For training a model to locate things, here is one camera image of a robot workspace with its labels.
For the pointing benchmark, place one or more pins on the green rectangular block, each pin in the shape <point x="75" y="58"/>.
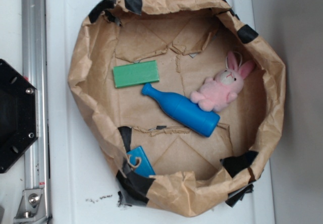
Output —
<point x="135" y="74"/>

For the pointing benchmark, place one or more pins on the blue rectangular block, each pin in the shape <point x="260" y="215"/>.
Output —
<point x="140" y="162"/>

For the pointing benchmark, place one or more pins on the blue plastic bottle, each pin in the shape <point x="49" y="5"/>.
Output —
<point x="184" y="111"/>

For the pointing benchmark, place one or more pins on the pink plush bunny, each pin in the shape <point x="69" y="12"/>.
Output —
<point x="219" y="91"/>

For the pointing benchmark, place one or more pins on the brown paper bag enclosure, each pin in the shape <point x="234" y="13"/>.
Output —
<point x="189" y="39"/>

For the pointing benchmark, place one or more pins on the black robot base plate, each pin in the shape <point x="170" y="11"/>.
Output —
<point x="18" y="116"/>

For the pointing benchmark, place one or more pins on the aluminium extrusion rail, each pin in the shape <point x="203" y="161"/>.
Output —
<point x="36" y="158"/>

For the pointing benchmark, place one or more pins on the metal corner bracket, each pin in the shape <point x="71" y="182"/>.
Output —
<point x="32" y="206"/>

